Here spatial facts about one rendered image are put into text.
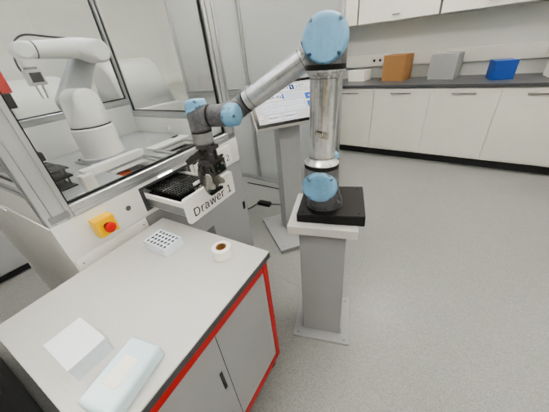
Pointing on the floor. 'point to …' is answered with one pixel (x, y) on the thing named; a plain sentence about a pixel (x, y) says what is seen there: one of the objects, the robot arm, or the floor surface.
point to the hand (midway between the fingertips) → (212, 190)
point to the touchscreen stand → (292, 177)
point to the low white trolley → (162, 323)
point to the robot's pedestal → (322, 279)
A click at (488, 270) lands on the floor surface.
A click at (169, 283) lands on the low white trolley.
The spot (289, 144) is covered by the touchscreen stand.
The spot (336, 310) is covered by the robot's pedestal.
